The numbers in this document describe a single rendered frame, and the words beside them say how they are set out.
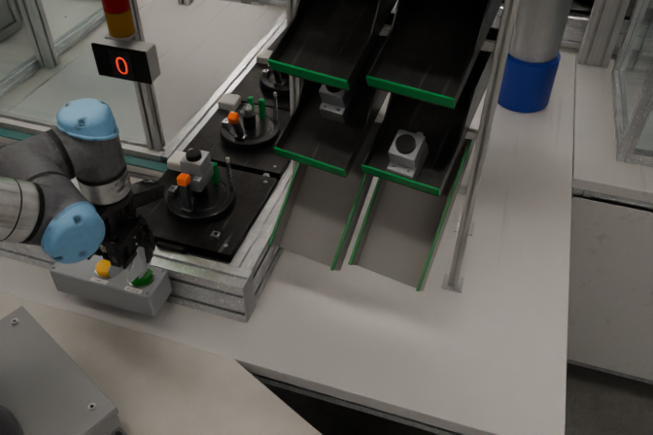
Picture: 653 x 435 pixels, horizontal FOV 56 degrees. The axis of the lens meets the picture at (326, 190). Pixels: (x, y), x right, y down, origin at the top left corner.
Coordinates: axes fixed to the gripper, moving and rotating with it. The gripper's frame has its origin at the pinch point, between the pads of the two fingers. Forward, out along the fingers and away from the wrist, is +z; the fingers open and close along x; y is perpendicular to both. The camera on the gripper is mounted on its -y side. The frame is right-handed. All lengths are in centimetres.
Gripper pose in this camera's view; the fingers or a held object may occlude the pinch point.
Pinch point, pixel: (139, 269)
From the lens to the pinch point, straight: 117.0
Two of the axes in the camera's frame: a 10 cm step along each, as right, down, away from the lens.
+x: 9.5, 2.0, -2.3
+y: -3.0, 6.2, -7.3
